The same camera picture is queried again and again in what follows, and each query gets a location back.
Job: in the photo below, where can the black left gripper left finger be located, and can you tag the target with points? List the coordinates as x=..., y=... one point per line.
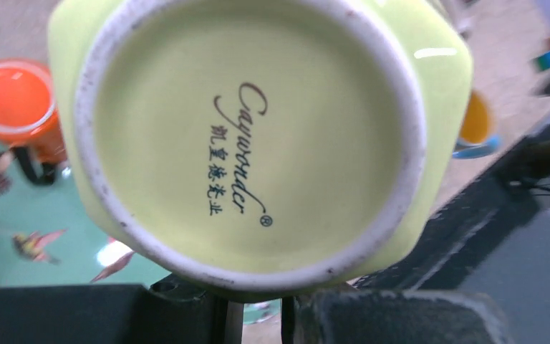
x=171, y=310

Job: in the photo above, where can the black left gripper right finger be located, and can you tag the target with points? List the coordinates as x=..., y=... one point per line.
x=350, y=315

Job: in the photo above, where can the lime green mug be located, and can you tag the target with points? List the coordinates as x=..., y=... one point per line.
x=260, y=148

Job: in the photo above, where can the blue butterfly mug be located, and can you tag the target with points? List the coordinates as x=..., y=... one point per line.
x=478, y=136

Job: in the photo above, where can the orange mug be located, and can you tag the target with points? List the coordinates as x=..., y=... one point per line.
x=29, y=119

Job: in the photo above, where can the green floral tray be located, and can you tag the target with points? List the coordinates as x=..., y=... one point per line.
x=46, y=238

